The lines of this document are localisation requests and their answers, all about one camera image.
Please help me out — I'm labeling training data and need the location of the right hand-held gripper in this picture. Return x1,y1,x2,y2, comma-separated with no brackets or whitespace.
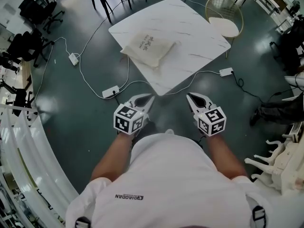
186,93,227,137

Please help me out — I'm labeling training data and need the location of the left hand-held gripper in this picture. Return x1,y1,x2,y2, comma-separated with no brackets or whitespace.
113,93,155,135

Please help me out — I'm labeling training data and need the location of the beige cloth bag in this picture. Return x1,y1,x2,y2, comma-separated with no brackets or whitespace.
120,31,178,69

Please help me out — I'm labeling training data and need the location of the person's right forearm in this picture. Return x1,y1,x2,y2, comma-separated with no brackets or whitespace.
205,133,247,180

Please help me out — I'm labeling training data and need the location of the person's left forearm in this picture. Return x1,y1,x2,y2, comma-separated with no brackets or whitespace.
90,132,133,181

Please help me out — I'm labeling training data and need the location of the white power strip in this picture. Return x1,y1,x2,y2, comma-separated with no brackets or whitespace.
102,85,120,99
218,67,234,77

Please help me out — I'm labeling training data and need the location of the white marble table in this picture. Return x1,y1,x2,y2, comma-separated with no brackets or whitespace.
108,0,231,96

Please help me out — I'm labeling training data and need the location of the small white power adapter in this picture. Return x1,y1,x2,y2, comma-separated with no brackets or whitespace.
68,53,80,66

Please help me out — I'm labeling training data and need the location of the person's white shirt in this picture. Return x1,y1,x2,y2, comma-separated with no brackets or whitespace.
65,133,274,228

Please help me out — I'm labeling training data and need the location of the white carved furniture piece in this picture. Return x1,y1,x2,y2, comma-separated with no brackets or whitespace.
244,121,304,196

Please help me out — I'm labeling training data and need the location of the wooden bench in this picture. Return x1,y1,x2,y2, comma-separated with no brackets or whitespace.
20,60,33,90

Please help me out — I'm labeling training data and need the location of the black office chair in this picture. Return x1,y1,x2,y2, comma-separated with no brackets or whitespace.
0,78,36,118
0,28,55,67
19,0,65,34

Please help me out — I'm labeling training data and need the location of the white curved railing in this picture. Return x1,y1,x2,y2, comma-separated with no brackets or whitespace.
0,103,80,228

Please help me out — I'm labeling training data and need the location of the white power cable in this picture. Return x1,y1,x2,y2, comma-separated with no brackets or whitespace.
120,55,131,90
78,55,105,99
79,0,171,56
117,70,221,96
34,37,72,99

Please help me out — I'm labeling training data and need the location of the gold wire chair white cushion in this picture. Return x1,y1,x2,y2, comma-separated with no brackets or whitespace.
205,0,245,59

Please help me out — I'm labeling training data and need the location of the black harness strap buckle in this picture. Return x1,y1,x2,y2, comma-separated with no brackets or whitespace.
75,217,92,228
252,205,266,228

